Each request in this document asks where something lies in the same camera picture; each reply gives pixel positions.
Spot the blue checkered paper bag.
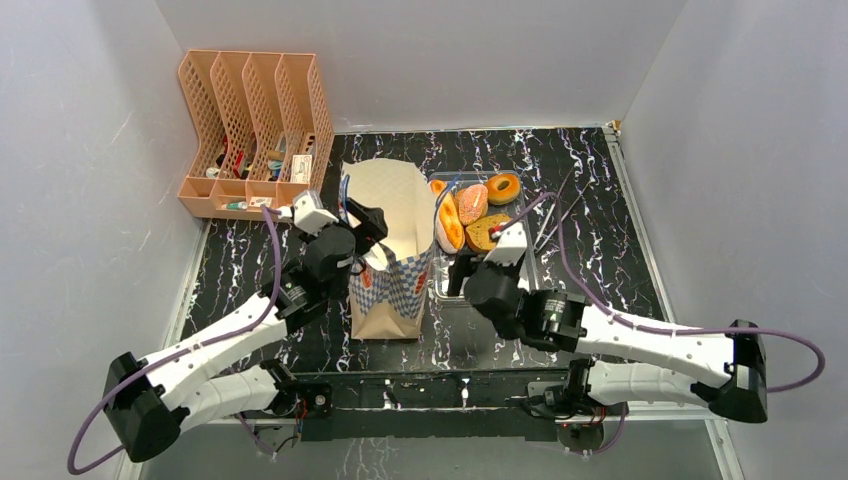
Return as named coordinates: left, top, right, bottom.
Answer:
left=339, top=158, right=437, bottom=340

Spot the fake crusted bread slice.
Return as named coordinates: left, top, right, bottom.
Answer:
left=465, top=213, right=511, bottom=253

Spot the fake long baguette roll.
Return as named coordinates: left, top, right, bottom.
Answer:
left=429, top=180, right=465, bottom=254

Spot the orange fake donut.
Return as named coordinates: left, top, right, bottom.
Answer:
left=485, top=173, right=521, bottom=205

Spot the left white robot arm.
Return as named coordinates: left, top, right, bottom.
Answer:
left=101, top=191, right=389, bottom=463

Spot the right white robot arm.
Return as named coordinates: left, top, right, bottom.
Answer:
left=448, top=252, right=768, bottom=424

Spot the small white card box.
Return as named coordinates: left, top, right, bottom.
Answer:
left=248, top=196, right=274, bottom=209

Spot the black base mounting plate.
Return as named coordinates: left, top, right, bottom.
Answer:
left=304, top=369, right=565, bottom=442

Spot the white stapler box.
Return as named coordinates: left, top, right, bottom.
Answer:
left=289, top=154, right=313, bottom=185

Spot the green white glue tube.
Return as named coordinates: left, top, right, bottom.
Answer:
left=225, top=201, right=248, bottom=211

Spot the red small box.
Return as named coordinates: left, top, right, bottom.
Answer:
left=232, top=150, right=245, bottom=178

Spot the peach plastic file organizer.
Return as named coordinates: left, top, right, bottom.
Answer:
left=178, top=50, right=335, bottom=221

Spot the clear plastic tray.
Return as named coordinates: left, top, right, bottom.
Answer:
left=425, top=170, right=542, bottom=303

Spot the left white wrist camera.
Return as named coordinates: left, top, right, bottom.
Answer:
left=291, top=190, right=338, bottom=236

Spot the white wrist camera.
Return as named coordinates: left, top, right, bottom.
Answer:
left=291, top=190, right=338, bottom=236
left=485, top=223, right=528, bottom=267

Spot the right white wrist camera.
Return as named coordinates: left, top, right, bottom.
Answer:
left=485, top=223, right=528, bottom=267

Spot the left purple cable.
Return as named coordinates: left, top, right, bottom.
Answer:
left=66, top=205, right=293, bottom=477

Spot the purple cable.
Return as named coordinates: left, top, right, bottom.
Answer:
left=66, top=205, right=293, bottom=477
left=491, top=192, right=827, bottom=395

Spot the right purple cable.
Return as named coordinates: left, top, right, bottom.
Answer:
left=491, top=192, right=827, bottom=395

